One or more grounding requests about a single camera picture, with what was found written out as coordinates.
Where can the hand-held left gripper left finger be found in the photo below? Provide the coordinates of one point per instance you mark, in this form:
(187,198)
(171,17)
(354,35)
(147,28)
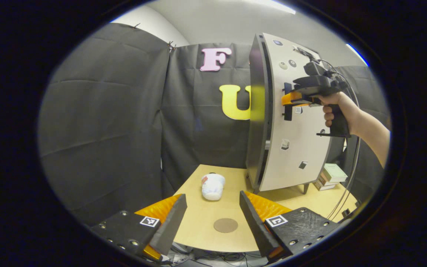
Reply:
(171,226)

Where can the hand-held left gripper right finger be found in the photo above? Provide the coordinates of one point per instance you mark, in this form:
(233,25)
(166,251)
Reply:
(256,226)

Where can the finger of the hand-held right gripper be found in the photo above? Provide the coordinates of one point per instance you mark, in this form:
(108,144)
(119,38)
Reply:
(291,98)

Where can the round brown coaster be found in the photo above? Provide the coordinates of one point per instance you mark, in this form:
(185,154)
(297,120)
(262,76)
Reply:
(225,225)

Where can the dark grey cabinet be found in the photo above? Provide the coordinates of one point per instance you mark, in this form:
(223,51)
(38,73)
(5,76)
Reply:
(256,129)

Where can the beige cabinet door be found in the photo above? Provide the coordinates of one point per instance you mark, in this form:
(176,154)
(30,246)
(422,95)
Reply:
(291,174)

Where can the white plush toy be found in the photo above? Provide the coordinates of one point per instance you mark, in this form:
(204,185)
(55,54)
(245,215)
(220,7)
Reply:
(213,187)

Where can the pale green book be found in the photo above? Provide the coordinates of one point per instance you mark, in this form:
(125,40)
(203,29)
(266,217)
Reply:
(335,172)

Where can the large square ceiling light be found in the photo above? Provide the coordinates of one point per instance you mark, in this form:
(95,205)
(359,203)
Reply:
(272,5)

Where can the black backdrop cloth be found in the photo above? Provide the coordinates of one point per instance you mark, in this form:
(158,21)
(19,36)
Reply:
(106,129)

